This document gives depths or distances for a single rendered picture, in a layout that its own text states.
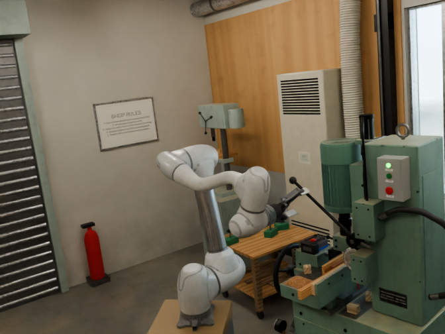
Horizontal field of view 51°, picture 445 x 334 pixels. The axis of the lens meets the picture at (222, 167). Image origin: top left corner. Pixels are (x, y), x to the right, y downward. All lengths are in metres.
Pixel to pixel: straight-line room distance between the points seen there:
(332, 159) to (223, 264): 0.78
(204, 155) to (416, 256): 1.06
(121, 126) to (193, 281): 2.74
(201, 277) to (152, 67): 3.04
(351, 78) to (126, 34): 2.33
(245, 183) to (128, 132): 3.09
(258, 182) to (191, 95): 3.44
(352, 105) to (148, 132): 2.21
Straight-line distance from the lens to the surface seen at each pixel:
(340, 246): 2.21
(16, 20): 4.27
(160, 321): 2.46
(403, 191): 1.81
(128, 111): 4.77
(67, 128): 4.58
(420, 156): 1.83
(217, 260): 2.37
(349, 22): 3.58
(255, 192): 1.77
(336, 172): 2.05
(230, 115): 4.18
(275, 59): 4.38
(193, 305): 2.32
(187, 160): 2.23
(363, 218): 1.89
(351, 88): 3.58
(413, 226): 1.89
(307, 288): 2.03
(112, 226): 4.85
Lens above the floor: 1.84
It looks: 11 degrees down
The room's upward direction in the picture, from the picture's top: 6 degrees counter-clockwise
